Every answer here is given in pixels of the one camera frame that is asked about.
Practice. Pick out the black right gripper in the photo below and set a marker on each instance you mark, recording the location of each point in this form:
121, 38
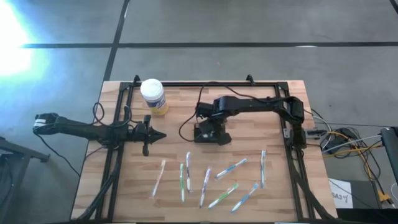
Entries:
211, 123

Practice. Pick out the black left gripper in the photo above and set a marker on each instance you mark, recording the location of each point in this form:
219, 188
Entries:
138, 133

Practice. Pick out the purple toothbrush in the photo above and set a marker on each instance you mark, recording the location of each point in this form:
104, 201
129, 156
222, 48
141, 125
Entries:
188, 171
204, 186

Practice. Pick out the blue toothbrush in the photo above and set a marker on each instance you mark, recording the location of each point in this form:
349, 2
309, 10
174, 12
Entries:
244, 197
230, 169
263, 169

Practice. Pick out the green toothbrush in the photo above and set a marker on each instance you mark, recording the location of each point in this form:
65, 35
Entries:
182, 183
223, 195

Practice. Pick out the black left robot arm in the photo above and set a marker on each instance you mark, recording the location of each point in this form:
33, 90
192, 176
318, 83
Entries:
77, 130

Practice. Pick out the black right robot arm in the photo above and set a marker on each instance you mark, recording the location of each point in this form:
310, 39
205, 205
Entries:
264, 104

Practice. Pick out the white wipes canister yellow label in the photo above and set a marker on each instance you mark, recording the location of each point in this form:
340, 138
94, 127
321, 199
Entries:
152, 90

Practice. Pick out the black power supply brick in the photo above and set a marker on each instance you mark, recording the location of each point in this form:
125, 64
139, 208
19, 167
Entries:
337, 141

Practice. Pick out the black metal stand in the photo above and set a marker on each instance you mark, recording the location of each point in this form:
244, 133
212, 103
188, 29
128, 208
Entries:
21, 150

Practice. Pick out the white paper label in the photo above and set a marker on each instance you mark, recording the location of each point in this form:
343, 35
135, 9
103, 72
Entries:
342, 186

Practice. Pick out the dark grey box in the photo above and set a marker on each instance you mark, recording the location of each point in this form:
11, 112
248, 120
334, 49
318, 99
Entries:
365, 193

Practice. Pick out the black floor case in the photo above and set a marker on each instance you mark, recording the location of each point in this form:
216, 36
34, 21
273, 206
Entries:
367, 217

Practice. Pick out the black aluminium table frame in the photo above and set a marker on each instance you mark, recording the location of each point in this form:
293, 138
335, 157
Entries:
202, 84

